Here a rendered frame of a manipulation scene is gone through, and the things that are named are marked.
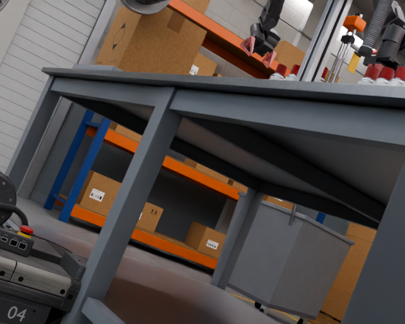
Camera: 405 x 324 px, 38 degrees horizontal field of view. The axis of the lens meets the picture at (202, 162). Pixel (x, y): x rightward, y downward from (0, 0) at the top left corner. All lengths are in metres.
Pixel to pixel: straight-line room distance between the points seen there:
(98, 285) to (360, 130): 0.83
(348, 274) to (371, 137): 4.61
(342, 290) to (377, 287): 5.42
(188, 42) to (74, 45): 4.01
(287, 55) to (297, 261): 2.67
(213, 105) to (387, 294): 1.24
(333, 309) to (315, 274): 1.14
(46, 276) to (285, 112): 0.75
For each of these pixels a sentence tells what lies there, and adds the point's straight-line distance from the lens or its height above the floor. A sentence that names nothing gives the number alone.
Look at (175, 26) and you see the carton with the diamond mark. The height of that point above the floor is 1.08.
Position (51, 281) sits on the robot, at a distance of 1.57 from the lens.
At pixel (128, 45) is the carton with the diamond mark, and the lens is 1.98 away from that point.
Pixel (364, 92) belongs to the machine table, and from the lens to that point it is 1.01.
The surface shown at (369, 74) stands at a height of 1.06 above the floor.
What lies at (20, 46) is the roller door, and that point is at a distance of 5.89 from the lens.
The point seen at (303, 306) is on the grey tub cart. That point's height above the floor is 0.19.
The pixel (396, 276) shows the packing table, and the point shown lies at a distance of 0.17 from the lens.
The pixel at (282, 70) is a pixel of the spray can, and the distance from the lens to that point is 1.98.
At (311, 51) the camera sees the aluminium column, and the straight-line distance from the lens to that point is 1.65.
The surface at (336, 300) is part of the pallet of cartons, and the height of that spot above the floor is 0.29.
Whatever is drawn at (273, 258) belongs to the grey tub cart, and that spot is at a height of 0.44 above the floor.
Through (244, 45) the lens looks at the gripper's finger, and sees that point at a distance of 2.38.
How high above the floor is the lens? 0.53
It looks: 5 degrees up
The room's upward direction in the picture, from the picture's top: 23 degrees clockwise
